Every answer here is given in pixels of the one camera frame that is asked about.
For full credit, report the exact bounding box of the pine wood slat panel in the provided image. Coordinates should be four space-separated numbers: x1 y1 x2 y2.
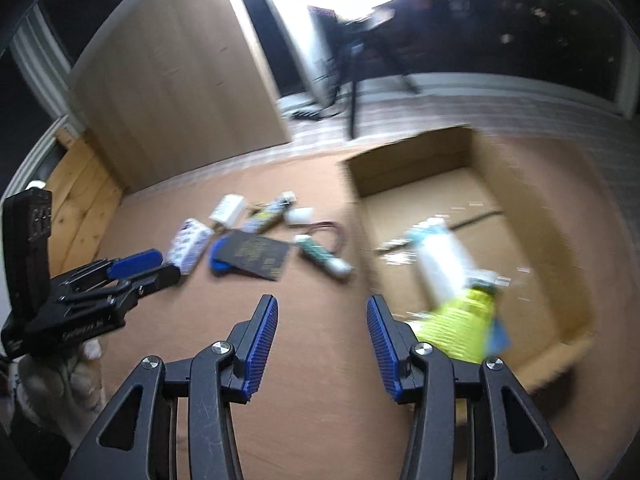
46 127 122 276

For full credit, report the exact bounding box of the left gloved hand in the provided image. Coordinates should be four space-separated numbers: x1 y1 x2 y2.
12 338 106 446

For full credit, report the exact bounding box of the patterned tissue pack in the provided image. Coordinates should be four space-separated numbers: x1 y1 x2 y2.
165 218 214 276

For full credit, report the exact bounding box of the light wood headboard panel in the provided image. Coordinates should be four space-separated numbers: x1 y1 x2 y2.
68 0 292 192

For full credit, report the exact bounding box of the black floor power strip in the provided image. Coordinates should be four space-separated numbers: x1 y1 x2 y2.
291 108 322 122

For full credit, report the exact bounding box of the white eraser block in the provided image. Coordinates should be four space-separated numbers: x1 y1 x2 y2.
284 207 314 226

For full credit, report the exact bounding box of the white charger plug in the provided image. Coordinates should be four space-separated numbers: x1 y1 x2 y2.
208 194 246 230

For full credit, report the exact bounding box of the blue plastic phone stand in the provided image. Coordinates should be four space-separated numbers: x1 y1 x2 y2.
208 235 241 278

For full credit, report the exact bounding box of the dark red hair tie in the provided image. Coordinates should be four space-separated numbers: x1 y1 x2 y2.
301 220 350 258

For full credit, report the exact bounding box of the black paper tag card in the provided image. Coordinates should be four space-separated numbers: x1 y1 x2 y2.
209 231 292 282

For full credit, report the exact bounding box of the brown cardboard box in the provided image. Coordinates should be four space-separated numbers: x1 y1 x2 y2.
344 126 596 392

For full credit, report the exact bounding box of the white lotion bottle blue cap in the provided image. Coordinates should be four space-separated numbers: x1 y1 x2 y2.
406 218 486 321

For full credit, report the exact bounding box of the left gripper camera mount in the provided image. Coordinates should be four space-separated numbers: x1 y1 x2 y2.
2 188 52 324

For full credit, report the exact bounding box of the yellow plastic shuttlecock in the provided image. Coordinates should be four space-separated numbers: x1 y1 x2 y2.
409 269 509 363

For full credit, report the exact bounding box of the white patterned cream tube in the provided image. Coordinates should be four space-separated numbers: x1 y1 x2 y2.
240 191 297 234

